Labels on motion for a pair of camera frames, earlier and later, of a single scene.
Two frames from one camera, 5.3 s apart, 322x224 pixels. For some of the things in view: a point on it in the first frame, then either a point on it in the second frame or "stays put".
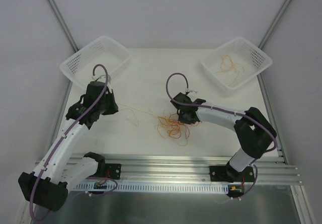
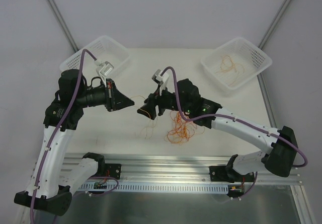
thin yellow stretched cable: x=134 y=115 → x=147 y=130
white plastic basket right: x=236 y=62 stays put
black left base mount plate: x=113 y=171 stays put
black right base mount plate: x=229 y=173 stays put
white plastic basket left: x=102 y=58 stays put
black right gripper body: x=185 y=117 → x=158 y=103
